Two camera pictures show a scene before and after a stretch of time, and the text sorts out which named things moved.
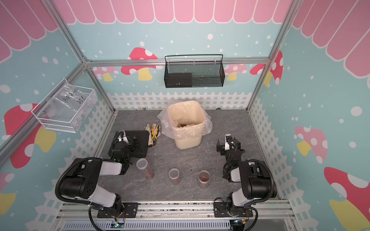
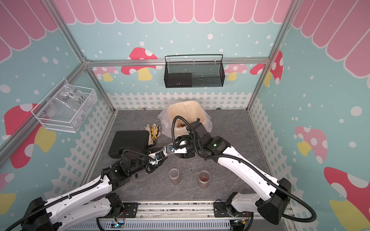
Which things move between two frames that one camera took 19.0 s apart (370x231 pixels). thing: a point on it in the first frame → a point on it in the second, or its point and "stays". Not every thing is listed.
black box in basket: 180,80 stays
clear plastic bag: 72,107 stays
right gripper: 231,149 → 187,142
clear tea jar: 174,174 stays
